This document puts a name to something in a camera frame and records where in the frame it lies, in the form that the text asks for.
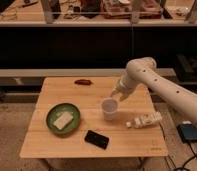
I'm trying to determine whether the black power adapter box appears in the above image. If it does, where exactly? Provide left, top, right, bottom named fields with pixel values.
left=177, top=124, right=197, bottom=143

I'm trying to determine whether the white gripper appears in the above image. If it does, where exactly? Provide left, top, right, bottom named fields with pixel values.
left=110, top=74, right=136, bottom=101

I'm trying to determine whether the clear plastic bottle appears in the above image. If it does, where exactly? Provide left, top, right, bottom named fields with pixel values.
left=126, top=112, right=162, bottom=129

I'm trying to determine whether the black smartphone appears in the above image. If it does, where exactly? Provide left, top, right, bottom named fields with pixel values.
left=84, top=130, right=109, bottom=149

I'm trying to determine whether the black cable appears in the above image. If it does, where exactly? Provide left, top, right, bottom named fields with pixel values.
left=158, top=121, right=197, bottom=171

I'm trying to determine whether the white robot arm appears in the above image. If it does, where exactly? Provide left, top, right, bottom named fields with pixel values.
left=111, top=57, right=197, bottom=127

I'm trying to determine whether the green round plate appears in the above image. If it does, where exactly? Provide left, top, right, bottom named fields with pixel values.
left=46, top=103, right=81, bottom=136

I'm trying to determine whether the wooden folding table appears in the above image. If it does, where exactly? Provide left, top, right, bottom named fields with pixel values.
left=20, top=77, right=168, bottom=159

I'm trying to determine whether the background workbench shelf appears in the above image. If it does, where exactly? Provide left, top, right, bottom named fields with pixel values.
left=0, top=0, right=197, bottom=27

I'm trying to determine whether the white sponge block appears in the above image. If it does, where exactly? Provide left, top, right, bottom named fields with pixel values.
left=53, top=111, right=73, bottom=130

